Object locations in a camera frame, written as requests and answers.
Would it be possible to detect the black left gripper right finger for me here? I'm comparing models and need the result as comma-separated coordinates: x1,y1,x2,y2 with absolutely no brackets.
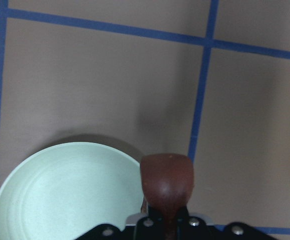
175,206,189,240

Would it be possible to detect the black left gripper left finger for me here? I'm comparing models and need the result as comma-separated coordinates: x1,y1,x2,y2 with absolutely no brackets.
147,206,165,240

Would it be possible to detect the light green plate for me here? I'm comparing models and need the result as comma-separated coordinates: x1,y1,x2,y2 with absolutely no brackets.
0,142,143,240

